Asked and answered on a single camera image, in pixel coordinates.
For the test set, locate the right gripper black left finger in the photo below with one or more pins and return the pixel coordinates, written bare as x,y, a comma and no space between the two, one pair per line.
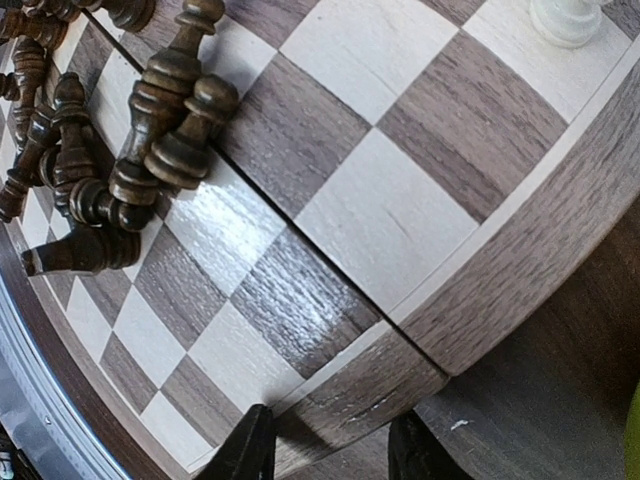
248,451

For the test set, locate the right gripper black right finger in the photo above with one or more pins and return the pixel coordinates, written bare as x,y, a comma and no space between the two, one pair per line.
415,453

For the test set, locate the dark bishop chess piece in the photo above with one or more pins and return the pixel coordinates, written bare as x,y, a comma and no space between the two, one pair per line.
157,99

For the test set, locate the dark knight chess piece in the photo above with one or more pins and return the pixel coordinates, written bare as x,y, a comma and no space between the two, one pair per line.
85,249

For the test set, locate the dark pawn chess piece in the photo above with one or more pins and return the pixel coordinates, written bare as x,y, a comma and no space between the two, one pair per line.
179,158

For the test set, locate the wooden chess board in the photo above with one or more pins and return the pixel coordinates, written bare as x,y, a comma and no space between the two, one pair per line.
403,183

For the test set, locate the pile of dark chess pieces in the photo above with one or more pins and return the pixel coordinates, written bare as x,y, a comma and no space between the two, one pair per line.
53,138

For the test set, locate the lime green bowl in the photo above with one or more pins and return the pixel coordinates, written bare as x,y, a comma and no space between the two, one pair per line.
632,439

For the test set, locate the aluminium front frame rail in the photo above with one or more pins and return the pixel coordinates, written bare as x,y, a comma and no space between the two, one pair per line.
39,416

